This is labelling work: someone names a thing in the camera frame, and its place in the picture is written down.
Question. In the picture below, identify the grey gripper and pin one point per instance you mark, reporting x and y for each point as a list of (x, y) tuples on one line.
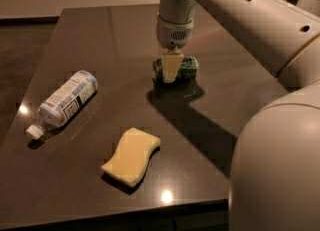
[(174, 34)]

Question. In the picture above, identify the green soda can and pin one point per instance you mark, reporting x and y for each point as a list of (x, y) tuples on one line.
[(188, 70)]

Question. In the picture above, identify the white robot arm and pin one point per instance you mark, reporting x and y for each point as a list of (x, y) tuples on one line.
[(274, 175)]

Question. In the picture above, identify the yellow sponge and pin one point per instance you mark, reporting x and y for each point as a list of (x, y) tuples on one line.
[(130, 160)]

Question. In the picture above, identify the clear plastic water bottle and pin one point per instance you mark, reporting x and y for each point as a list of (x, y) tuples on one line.
[(63, 104)]

